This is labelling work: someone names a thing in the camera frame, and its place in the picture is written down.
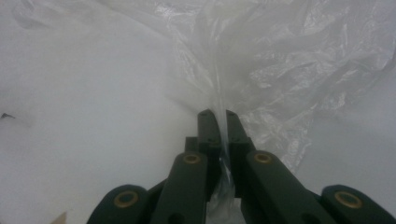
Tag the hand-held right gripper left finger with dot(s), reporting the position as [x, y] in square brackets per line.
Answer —
[207, 130]

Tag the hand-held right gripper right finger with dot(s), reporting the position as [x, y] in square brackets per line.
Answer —
[238, 137]

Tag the clear plastic bag yellow face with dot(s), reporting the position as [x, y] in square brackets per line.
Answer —
[280, 62]

